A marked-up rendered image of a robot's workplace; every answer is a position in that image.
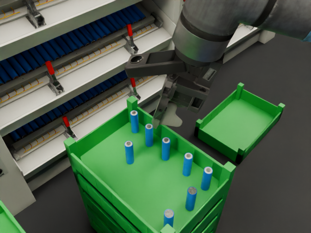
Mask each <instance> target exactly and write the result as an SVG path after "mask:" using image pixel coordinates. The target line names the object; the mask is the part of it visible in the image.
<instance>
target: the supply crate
mask: <svg viewBox="0 0 311 233"><path fill-rule="evenodd" d="M126 101H127V107H126V108H125V109H123V110H122V111H120V112H119V113H118V114H116V115H114V116H113V117H111V118H110V119H109V120H107V121H106V122H104V123H103V124H101V125H100V126H98V127H97V128H95V129H94V130H92V131H91V132H90V133H88V134H87V135H85V136H84V137H82V138H80V139H79V140H78V141H75V140H74V139H73V138H72V137H69V138H68V139H66V140H65V141H63V143H64V145H65V148H66V152H67V155H68V158H69V161H70V163H71V165H72V166H73V167H74V168H75V169H76V170H77V171H78V172H79V173H80V174H82V175H83V176H84V177H85V178H86V179H87V180H88V181H89V182H90V183H91V184H92V185H93V186H94V187H95V188H96V189H97V190H98V191H99V192H100V193H101V194H102V195H103V196H104V197H105V198H106V199H107V200H109V201H110V202H111V203H112V204H113V205H114V206H115V207H116V208H117V209H118V210H119V211H120V212H121V213H122V214H123V215H124V216H125V217H126V218H127V219H128V220H129V221H130V222H131V223H132V224H133V225H134V226H136V227H137V228H138V229H139V230H140V231H141V232H142V233H189V232H190V231H191V230H192V229H193V228H194V227H195V226H196V225H197V224H198V222H199V221H200V220H201V219H202V218H203V217H204V216H205V215H206V214H207V212H208V211H209V210H210V209H211V208H212V207H213V206H214V205H215V204H216V202H217V201H218V200H219V199H220V198H221V197H222V196H223V195H224V194H225V193H226V191H227V190H228V189H229V188H230V185H231V182H232V179H233V176H234V173H235V169H236V166H235V165H233V164H232V163H230V162H229V161H228V162H227V163H226V164H225V165H222V164H220V163H219V162H217V161H216V160H215V159H213V158H212V157H210V156H209V155H207V154H206V153H204V152H203V151H202V150H200V149H199V148H197V147H196V146H194V145H193V144H192V143H190V142H189V141H187V140H186V139H184V138H183V137H182V136H180V135H179V134H177V133H176V132H174V131H173V130H172V129H170V128H169V127H167V126H166V125H162V124H161V125H158V127H157V128H156V129H155V128H153V146H151V147H148V146H146V142H145V125H146V124H152V118H153V116H151V115H150V114H149V113H147V112H145V111H144V110H143V109H141V108H140V107H138V102H137V99H136V98H135V97H133V96H131V97H129V98H128V99H127V100H126ZM133 110H136V111H137V112H138V126H139V132H137V133H132V131H131V116H130V112H131V111H133ZM164 137H168V138H169V139H170V157H169V160H166V161H165V160H163V159H162V139H163V138H164ZM126 141H131V142H132V143H133V151H134V163H133V164H127V162H126V155H125V147H124V143H125V142H126ZM186 153H191V154H192V155H193V161H192V168H191V174H190V176H187V177H186V176H184V175H183V174H182V170H183V162H184V155H185V154H186ZM205 167H211V168H212V169H213V173H212V177H211V182H210V187H209V189H208V190H202V189H201V187H200V186H201V181H202V176H203V171H204V168H205ZM189 187H195V188H196V189H197V195H196V201H195V206H194V209H193V210H192V211H188V210H187V209H186V207H185V205H186V198H187V190H188V188H189ZM166 209H171V210H173V212H174V223H173V228H172V227H171V226H170V225H169V224H166V225H165V226H164V227H163V221H164V211H165V210H166Z"/></svg>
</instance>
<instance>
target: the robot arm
mask: <svg viewBox="0 0 311 233"><path fill-rule="evenodd" d="M240 23H241V24H245V25H250V26H253V27H256V28H260V29H263V30H267V31H271V32H274V33H278V34H282V35H285V36H288V37H293V38H296V39H299V40H300V41H302V42H305V41H307V42H311V0H185V3H184V6H183V8H182V11H181V13H180V16H179V19H178V22H177V25H176V27H175V30H174V33H173V36H172V38H173V43H174V45H175V46H174V50H166V51H159V52H151V53H144V54H137V55H131V56H130V58H129V60H128V62H127V64H126V66H125V68H124V69H125V72H126V74H127V77H128V78H135V77H145V76H154V75H163V74H166V75H167V76H166V78H165V81H164V83H163V86H162V90H161V92H160V99H159V101H158V104H157V107H156V111H155V113H154V116H153V118H152V125H153V128H155V129H156V128H157V127H158V125H161V124H162V125H168V126H174V127H179V126H181V125H182V120H181V119H180V118H179V117H178V116H177V115H176V113H175V112H176V109H177V107H181V108H183V107H188V108H187V110H189V111H192V112H194V113H197V114H198V113H199V111H200V109H201V108H202V106H203V104H204V102H205V100H206V99H207V97H208V95H209V90H210V87H211V86H212V84H213V82H214V80H215V78H216V76H217V74H218V73H219V71H220V69H221V67H222V65H223V58H224V52H225V50H226V48H227V46H228V44H229V42H230V40H231V38H232V37H233V35H234V33H235V32H236V30H237V28H238V26H239V24H240ZM166 106H168V107H167V109H166ZM165 109H166V111H165Z"/></svg>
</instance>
